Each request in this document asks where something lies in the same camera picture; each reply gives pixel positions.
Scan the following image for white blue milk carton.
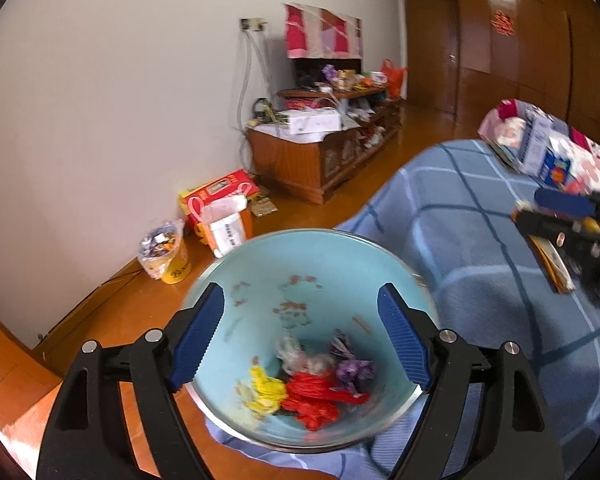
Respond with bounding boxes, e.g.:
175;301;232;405
518;112;553;177

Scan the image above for purple wrapper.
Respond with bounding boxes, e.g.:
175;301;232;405
328;330;376;394

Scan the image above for white mug on cabinet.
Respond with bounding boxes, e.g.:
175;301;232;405
370;70;388;86

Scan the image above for bed with heart quilt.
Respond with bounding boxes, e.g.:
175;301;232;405
478;99;600;194

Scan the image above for wooden door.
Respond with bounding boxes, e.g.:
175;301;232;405
404;0;460;116

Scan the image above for brown wooden wardrobe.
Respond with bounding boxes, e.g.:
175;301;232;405
383;0;600;149

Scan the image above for white box on cabinet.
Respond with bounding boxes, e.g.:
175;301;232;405
280;108;342;136

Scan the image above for orange plastic bag by door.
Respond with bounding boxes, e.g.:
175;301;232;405
380;58;408;100

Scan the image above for small blue juice carton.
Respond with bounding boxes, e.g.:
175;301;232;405
538;150;572;190

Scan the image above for clear plastic bag white red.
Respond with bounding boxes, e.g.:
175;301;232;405
274;334;336;376

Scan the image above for hanging power cables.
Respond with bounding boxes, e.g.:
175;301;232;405
234;29;289;172

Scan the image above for light blue cartoon trash bin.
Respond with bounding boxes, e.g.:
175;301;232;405
184;229;439;454

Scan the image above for red gift box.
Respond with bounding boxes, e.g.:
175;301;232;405
178;169;260;230

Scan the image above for orange paper bag white insert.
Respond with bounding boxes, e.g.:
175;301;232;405
195;194;252;258

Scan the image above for metallic flat packet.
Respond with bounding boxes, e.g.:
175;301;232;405
486;139;522;174

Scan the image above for bag of small trash on floor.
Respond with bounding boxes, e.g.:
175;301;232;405
137;219;184;281

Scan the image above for yellow cup on floor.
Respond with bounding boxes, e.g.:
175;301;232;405
160;240;192;285

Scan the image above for red double happiness decoration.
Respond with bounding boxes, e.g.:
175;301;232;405
491;10;515;37

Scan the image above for wall power socket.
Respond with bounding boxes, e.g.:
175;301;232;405
239;16;268;32

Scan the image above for television with patchwork cover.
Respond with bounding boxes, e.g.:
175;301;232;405
285;3;363;88

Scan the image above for yellow plastic bag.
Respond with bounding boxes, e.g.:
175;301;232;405
236;365;288;417

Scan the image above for blue plaid table cloth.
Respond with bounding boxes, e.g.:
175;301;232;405
204;138;600;480

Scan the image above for wooden TV cabinet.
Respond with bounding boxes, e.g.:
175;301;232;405
247;86;403;205

